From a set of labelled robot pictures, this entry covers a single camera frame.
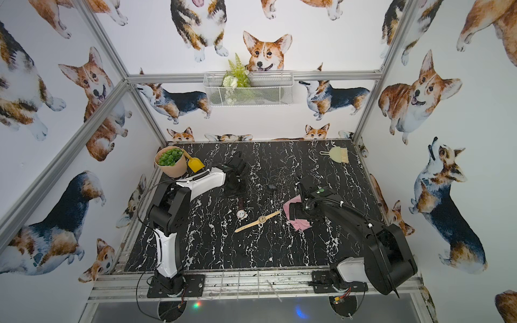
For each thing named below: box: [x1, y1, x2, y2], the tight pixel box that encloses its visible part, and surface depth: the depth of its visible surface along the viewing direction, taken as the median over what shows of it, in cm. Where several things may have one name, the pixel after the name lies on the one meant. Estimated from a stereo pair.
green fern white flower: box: [221, 52, 252, 106], surface depth 85 cm
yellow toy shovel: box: [181, 148, 205, 173], surface depth 112 cm
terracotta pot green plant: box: [154, 146, 188, 178], surface depth 99 cm
